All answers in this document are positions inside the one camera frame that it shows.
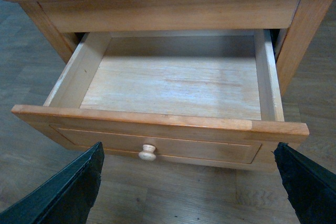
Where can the wooden nightstand cabinet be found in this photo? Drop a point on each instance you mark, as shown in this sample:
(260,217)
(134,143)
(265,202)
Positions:
(61,21)

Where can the wooden drawer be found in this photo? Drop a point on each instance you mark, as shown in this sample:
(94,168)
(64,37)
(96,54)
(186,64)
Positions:
(200,97)

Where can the round wooden drawer knob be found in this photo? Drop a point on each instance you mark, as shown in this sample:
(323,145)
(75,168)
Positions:
(147,153)

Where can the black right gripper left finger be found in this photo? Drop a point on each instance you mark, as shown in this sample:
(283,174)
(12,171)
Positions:
(67,197)

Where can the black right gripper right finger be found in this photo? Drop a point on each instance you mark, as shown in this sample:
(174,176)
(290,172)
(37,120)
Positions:
(310,187)

